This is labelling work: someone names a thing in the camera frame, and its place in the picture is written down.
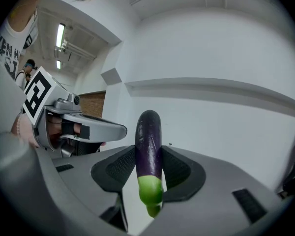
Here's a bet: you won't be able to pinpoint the person's left forearm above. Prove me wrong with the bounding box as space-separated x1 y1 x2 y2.
11 113 41 149

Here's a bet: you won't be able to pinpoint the person's left hand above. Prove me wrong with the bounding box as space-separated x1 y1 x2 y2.
48 116 81 147

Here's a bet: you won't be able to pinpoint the long ceiling light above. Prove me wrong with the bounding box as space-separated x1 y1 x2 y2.
56 23 66 48

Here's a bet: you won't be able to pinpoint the pearl bracelet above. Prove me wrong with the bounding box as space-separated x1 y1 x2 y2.
16 114 25 137

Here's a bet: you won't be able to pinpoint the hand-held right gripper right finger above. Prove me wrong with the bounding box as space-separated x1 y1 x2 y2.
142 145 293 236

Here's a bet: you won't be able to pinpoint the purple eggplant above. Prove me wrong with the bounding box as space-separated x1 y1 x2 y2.
134 110 167 218

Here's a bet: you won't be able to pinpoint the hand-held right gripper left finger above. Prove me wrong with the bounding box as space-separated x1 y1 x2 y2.
35 145 136 232

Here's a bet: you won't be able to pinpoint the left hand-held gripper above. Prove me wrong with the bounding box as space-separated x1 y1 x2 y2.
22 66 128 158

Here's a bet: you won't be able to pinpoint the white ceiling pipes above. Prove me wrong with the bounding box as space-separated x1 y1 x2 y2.
54 39 96 59

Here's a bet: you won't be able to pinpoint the white printed t-shirt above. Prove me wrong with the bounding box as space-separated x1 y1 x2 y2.
0 8 39 81

